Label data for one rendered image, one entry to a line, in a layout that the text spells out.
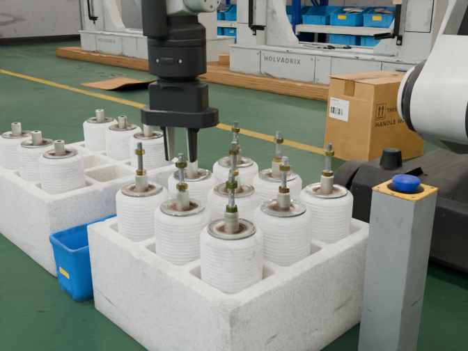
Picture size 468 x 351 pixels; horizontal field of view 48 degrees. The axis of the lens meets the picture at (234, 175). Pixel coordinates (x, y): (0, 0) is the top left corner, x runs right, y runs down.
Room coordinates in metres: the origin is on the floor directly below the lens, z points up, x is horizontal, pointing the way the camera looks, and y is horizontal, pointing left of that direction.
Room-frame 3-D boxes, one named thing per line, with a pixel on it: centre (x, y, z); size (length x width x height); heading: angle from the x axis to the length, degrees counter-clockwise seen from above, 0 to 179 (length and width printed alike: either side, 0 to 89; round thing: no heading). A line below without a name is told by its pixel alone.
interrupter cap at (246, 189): (0.89, 0.00, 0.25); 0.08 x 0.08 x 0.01
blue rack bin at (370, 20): (6.10, -1.72, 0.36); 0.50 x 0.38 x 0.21; 134
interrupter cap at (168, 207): (0.81, 0.09, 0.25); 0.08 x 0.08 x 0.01
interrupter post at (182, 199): (0.81, 0.09, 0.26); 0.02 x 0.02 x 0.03
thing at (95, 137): (1.46, 0.38, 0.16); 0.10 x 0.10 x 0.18
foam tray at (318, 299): (0.89, 0.00, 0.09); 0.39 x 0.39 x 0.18; 44
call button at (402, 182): (0.73, -0.25, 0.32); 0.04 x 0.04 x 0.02
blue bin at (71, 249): (1.05, 0.24, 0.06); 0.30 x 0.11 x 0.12; 133
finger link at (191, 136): (0.80, 0.06, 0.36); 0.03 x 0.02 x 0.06; 166
